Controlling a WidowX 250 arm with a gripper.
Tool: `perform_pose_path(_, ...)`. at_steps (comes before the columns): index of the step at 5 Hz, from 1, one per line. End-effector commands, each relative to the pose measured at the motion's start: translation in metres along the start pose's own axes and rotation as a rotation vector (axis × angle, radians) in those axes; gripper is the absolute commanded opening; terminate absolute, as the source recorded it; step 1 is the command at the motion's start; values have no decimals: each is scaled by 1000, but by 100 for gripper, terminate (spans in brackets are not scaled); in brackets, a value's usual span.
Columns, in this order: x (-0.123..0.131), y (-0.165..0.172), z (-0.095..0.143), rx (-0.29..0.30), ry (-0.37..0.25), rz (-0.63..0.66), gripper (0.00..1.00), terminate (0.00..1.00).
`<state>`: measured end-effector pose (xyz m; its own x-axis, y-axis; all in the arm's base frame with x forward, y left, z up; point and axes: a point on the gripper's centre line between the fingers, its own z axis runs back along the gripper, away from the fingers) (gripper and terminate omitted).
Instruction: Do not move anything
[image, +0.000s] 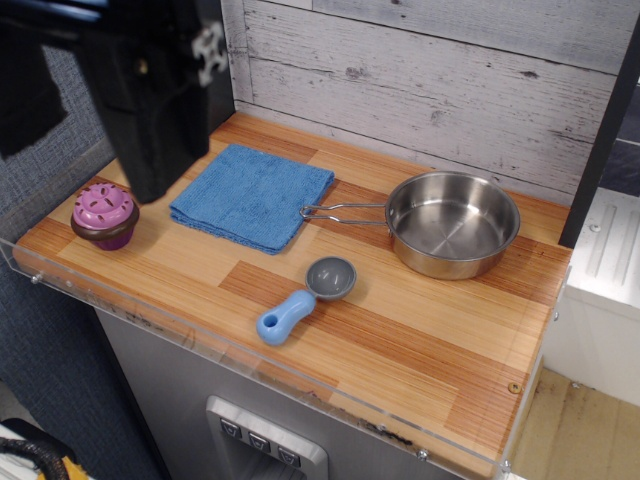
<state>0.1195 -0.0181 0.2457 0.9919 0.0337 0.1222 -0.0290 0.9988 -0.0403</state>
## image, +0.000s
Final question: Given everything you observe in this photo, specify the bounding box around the black vertical post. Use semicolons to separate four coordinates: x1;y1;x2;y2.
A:
558;20;639;248

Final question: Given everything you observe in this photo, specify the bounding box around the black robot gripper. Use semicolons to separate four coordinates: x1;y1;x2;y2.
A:
1;1;231;204

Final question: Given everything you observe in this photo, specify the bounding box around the stainless steel pan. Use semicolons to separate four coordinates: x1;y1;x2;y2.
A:
299;171;521;280

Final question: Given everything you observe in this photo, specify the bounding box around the grey toy fridge cabinet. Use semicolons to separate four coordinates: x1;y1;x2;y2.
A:
93;304;381;480

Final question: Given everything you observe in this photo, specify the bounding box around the black braided cable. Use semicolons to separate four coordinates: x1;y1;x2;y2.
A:
0;435;67;480

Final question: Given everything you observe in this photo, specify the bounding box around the silver dispenser button panel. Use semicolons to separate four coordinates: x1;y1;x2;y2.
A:
206;395;329;479

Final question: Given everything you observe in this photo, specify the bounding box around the white plastic cabinet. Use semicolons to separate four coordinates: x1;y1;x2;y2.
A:
542;188;639;405

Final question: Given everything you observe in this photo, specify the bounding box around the blue fabric partition panel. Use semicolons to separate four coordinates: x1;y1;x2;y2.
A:
0;42;161;480

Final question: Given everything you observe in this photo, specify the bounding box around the purple toy cupcake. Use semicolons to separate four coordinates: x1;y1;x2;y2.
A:
70;183;140;251

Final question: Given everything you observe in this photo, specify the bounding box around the blue folded cloth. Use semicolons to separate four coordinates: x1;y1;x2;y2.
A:
170;145;335;255

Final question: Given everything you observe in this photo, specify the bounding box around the clear acrylic guard rail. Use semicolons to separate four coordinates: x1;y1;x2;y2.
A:
4;223;569;479

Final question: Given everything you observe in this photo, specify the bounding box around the blue grey ice cream scoop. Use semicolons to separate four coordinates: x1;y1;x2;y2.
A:
256;256;357;346

